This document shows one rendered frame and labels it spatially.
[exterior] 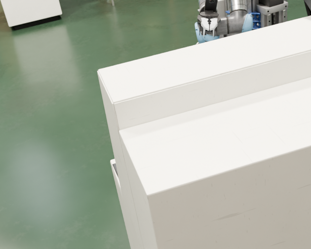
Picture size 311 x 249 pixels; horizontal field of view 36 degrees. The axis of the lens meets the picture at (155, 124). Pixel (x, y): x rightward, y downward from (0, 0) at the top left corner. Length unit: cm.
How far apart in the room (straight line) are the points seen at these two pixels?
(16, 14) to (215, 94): 565
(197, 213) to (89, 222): 216
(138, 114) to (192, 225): 32
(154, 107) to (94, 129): 289
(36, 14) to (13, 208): 378
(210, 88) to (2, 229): 238
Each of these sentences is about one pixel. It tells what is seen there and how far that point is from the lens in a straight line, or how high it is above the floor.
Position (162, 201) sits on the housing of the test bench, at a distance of 105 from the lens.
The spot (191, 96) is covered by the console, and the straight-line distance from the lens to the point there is 127.
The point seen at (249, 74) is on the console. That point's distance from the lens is 131.
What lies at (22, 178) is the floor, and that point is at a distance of 379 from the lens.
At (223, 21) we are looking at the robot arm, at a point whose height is 136.
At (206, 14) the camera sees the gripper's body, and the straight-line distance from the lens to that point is 193.
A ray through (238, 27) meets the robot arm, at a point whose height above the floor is 134.
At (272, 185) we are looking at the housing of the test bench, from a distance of 115.
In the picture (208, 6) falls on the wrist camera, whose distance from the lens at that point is 195.
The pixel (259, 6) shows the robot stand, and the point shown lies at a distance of 260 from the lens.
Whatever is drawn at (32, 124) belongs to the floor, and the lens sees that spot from 445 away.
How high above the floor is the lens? 213
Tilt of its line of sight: 32 degrees down
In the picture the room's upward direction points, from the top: 10 degrees counter-clockwise
